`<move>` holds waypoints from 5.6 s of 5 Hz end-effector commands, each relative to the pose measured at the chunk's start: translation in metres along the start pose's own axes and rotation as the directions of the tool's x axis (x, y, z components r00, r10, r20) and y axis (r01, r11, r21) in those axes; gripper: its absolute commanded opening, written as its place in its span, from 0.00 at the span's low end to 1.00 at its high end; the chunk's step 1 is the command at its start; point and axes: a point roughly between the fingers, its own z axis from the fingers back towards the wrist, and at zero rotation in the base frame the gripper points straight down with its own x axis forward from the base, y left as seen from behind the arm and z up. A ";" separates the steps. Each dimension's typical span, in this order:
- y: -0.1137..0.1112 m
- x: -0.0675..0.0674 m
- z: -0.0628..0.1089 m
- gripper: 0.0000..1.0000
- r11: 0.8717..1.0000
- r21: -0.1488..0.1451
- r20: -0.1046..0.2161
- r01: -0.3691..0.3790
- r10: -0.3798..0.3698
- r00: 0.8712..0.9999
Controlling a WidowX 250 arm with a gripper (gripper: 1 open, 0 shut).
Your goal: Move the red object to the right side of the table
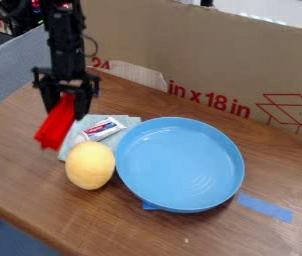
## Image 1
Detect grey fabric chair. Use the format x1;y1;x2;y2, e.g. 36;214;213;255
0;26;51;101

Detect blue round plate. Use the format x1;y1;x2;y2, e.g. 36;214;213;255
115;117;245;213

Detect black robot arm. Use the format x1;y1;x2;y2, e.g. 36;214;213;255
32;0;100;120

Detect blue tape strip right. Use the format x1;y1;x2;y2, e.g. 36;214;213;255
237;193;293;223

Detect red plastic block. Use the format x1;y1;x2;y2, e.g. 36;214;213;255
35;94;75;151

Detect light blue cloth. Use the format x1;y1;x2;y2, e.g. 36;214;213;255
58;114;142;161

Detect small toothpaste tube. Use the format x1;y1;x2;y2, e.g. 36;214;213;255
72;117;126;145

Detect yellow lemon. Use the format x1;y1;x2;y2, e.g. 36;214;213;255
66;141;115;190

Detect blue tape under plate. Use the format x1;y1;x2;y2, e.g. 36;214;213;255
142;201;162;211

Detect large cardboard box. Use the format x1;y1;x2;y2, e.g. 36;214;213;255
80;0;302;135

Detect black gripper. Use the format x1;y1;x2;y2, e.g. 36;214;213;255
32;67;100;120

